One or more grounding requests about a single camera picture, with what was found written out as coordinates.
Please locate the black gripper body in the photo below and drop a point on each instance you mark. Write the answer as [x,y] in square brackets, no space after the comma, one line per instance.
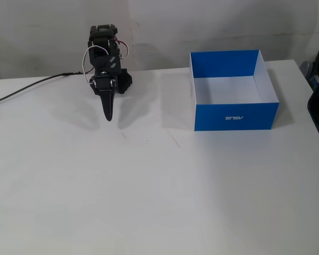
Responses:
[104,85]

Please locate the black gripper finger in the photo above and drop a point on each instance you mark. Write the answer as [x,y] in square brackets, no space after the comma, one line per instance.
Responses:
[113,101]
[106,105]

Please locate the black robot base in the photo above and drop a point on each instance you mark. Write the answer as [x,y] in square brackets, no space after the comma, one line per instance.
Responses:
[125,81]

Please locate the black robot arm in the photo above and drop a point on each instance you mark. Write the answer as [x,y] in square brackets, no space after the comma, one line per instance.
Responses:
[105,49]

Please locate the blue and white cardboard box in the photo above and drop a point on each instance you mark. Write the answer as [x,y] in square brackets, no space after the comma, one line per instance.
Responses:
[235,117]

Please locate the gray device with blue label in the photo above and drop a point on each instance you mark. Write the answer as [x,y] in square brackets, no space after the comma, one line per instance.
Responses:
[309,71]

